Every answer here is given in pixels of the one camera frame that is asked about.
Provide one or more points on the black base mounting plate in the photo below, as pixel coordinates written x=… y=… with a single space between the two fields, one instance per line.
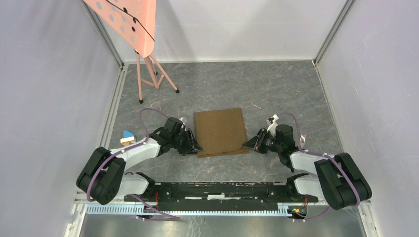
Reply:
x=222 y=196

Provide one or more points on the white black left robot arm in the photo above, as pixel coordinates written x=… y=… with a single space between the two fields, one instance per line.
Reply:
x=105 y=175

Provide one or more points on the silver fork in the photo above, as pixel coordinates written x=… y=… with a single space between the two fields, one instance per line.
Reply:
x=302 y=141

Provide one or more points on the aluminium frame rail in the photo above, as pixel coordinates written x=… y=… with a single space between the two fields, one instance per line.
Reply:
x=109 y=120

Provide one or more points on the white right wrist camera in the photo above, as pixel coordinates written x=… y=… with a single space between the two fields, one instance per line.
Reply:
x=272 y=124

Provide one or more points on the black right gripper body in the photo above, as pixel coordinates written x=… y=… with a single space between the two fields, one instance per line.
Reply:
x=271 y=144

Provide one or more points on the pink music stand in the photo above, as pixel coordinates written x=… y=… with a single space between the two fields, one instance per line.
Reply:
x=134 y=21

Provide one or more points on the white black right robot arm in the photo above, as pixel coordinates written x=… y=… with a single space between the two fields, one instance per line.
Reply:
x=334 y=178

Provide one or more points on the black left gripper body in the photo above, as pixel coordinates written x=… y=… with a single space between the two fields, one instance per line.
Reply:
x=182 y=141

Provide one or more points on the brown cloth napkin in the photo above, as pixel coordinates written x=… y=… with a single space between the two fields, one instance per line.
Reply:
x=220 y=132

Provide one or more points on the blue white wooden block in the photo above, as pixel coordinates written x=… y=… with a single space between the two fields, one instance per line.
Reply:
x=128 y=138

